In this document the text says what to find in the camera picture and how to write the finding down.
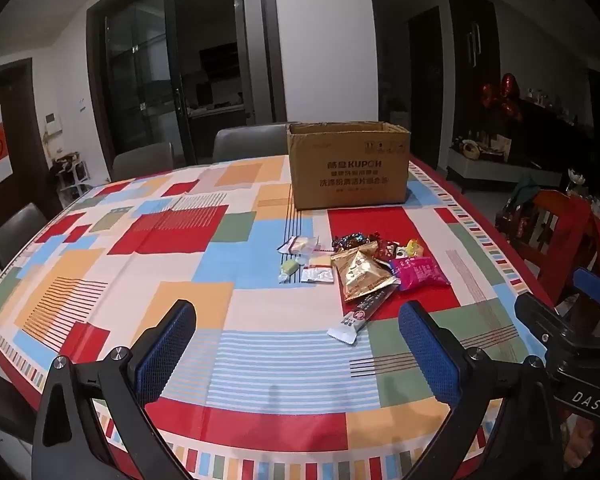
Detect black framed glass sliding door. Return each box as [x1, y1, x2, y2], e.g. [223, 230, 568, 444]
[86, 0, 281, 171]

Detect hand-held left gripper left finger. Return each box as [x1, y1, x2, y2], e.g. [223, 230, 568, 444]
[31, 299, 216, 480]

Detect white sachet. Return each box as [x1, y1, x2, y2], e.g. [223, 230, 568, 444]
[301, 266, 335, 286]

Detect wide grey dining chair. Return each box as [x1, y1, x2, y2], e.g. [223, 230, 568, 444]
[212, 124, 288, 163]

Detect red foil balloons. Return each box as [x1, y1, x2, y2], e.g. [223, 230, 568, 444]
[477, 74, 523, 121]

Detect red wooden chair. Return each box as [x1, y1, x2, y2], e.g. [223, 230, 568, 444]
[495, 187, 600, 306]

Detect white wire rack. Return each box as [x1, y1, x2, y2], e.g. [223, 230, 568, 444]
[55, 152, 91, 196]

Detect pink snack packet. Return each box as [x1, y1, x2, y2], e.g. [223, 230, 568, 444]
[389, 256, 451, 292]

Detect clear packet with yellow candy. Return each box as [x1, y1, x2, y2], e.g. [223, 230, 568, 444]
[278, 235, 322, 256]

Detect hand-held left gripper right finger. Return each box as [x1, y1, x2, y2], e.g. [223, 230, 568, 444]
[397, 301, 566, 480]

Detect brown cardboard box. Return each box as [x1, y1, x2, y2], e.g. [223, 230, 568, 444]
[286, 121, 412, 210]

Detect white low sideboard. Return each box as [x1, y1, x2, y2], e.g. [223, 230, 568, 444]
[447, 142, 563, 188]

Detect dark cabinet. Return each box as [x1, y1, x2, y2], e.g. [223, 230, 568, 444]
[510, 100, 593, 166]

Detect colourful patchwork tablecloth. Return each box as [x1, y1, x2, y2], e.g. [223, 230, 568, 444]
[0, 152, 556, 480]

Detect red wrapped candy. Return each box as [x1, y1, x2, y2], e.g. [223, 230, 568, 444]
[377, 240, 406, 261]

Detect black stick snack packet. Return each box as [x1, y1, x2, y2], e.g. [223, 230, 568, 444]
[327, 285, 398, 345]

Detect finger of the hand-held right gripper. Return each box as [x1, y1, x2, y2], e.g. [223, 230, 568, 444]
[572, 267, 600, 311]
[514, 293, 588, 348]

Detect gold foil snack packet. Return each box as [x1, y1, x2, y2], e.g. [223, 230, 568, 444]
[330, 247, 398, 303]

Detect dark wardrobe door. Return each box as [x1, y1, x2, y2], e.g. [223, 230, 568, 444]
[447, 0, 501, 111]

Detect pile of foil wrapped chocolates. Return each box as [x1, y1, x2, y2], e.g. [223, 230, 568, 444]
[331, 231, 383, 253]

